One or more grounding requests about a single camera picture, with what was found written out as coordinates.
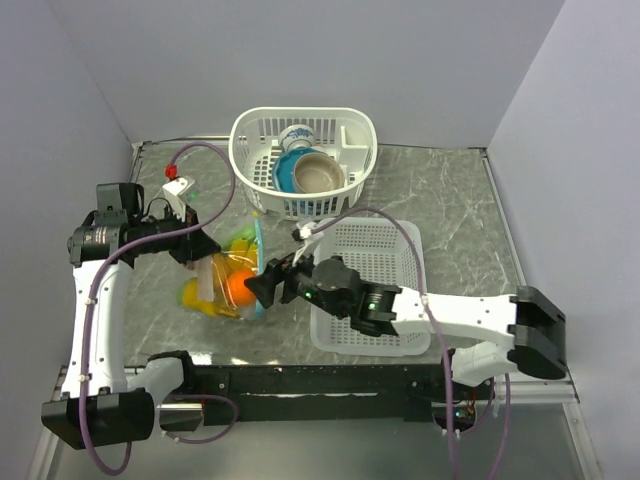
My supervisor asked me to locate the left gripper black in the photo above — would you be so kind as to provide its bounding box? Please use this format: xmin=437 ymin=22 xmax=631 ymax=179
xmin=130 ymin=203 xmax=221 ymax=264

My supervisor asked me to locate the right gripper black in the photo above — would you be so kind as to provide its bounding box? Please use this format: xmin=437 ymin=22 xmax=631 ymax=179
xmin=244 ymin=242 xmax=348 ymax=319

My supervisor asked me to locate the orange fake fruit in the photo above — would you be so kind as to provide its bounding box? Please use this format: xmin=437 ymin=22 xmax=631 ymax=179
xmin=225 ymin=269 xmax=256 ymax=307

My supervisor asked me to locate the clear zip top bag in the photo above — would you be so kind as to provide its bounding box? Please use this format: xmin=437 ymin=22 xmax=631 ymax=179
xmin=178 ymin=214 xmax=265 ymax=320

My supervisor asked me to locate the green fake vegetable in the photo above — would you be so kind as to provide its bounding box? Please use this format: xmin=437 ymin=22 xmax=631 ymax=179
xmin=228 ymin=225 xmax=257 ymax=244

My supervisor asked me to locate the white rectangular mesh basket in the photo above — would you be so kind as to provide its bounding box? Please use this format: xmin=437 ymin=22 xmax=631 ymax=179
xmin=310 ymin=217 xmax=431 ymax=357

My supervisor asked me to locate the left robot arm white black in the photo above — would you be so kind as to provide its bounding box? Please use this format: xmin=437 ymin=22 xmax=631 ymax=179
xmin=41 ymin=177 xmax=220 ymax=450

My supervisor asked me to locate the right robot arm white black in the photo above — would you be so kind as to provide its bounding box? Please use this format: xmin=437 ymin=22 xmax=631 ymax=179
xmin=244 ymin=255 xmax=568 ymax=399

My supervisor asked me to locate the yellow orange fake mango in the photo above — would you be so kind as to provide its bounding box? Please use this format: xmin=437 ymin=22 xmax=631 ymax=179
xmin=179 ymin=278 xmax=218 ymax=316

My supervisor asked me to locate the yellow fake pepper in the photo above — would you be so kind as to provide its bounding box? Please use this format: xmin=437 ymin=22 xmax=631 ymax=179
xmin=226 ymin=238 xmax=258 ymax=264

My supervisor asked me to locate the teal plate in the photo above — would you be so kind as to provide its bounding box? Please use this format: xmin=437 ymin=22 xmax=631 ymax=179
xmin=272 ymin=147 xmax=319 ymax=193

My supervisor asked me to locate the beige bowl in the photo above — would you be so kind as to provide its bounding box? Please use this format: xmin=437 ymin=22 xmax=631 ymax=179
xmin=293 ymin=153 xmax=345 ymax=194

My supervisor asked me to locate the blue white porcelain cup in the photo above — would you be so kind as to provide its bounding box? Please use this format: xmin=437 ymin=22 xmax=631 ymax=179
xmin=278 ymin=124 xmax=316 ymax=152

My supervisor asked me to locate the white oval dish basket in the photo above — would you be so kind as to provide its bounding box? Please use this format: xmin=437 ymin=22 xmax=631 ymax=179
xmin=228 ymin=107 xmax=378 ymax=220

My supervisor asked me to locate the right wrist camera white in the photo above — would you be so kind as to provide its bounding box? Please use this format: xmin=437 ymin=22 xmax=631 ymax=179
xmin=292 ymin=220 xmax=323 ymax=266

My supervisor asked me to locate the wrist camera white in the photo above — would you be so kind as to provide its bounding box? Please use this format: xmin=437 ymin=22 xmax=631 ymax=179
xmin=292 ymin=220 xmax=323 ymax=266
xmin=162 ymin=176 xmax=199 ymax=221

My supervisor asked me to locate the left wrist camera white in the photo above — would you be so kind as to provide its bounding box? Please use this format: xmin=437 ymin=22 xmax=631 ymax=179
xmin=162 ymin=176 xmax=199 ymax=221

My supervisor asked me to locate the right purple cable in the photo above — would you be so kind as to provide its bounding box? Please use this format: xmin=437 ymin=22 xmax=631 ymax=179
xmin=309 ymin=207 xmax=512 ymax=480

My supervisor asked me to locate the purple cable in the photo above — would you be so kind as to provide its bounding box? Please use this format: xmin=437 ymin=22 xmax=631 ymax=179
xmin=309 ymin=207 xmax=512 ymax=480
xmin=79 ymin=141 xmax=237 ymax=475

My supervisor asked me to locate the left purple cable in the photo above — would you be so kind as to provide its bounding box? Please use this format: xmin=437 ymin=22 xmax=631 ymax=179
xmin=79 ymin=141 xmax=237 ymax=475

